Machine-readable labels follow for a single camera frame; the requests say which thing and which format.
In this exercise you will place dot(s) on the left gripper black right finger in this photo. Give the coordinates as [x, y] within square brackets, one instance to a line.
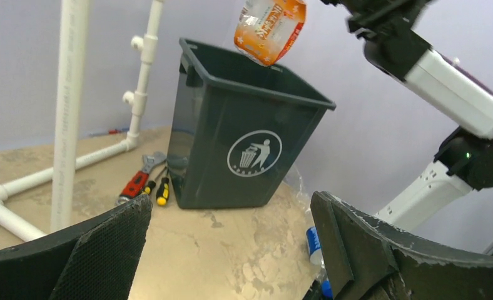
[367, 258]

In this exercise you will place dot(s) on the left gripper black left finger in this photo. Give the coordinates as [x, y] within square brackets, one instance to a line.
[93, 259]

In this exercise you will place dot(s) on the crushed orange label bottle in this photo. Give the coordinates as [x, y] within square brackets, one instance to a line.
[267, 29]

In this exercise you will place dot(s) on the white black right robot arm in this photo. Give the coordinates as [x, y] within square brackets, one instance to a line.
[464, 160]

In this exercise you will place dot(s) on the dark green trash bin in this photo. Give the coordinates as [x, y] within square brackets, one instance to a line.
[237, 127]

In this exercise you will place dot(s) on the blue label bottle near base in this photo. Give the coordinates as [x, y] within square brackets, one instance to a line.
[320, 288]

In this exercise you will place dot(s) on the yellow black screwdriver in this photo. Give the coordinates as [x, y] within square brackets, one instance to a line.
[151, 184]
[163, 192]

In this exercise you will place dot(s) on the white pvc pipe frame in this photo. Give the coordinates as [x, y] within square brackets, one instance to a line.
[73, 34]

